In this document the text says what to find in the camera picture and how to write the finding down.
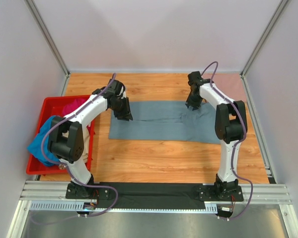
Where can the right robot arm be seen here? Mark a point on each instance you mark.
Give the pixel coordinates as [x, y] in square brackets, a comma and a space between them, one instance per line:
[230, 129]

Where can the magenta t shirt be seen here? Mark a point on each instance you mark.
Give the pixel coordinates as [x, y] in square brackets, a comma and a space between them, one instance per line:
[68, 108]

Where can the right aluminium frame post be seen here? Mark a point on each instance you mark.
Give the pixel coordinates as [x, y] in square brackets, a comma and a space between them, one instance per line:
[282, 5]

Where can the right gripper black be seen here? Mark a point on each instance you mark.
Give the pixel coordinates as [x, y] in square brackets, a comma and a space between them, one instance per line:
[193, 100]

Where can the bright blue t shirt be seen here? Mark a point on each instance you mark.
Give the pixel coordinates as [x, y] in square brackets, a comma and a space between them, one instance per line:
[34, 147]

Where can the beige t shirt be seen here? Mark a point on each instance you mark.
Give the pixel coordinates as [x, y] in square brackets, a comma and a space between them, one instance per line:
[86, 138]

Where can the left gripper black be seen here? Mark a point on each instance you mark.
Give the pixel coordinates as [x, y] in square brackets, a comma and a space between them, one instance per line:
[121, 109]

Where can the red plastic bin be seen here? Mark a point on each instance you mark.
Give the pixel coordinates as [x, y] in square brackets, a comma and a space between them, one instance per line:
[52, 106]

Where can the left aluminium frame post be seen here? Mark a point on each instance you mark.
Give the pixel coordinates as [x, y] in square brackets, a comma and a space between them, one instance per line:
[46, 34]

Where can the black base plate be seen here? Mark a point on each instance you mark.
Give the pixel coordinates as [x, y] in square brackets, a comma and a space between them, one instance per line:
[153, 193]

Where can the grey blue t shirt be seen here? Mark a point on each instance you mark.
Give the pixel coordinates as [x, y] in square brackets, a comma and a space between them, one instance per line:
[166, 120]

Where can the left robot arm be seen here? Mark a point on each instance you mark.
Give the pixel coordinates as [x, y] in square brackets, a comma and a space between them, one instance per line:
[65, 139]

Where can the slotted cable duct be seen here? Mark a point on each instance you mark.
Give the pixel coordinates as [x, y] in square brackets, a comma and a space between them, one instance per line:
[80, 206]

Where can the aluminium frame post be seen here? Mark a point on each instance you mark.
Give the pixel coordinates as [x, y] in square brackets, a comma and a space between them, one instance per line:
[282, 5]
[46, 34]

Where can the folded pink t shirt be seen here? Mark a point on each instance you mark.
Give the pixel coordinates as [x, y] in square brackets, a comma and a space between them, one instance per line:
[231, 85]

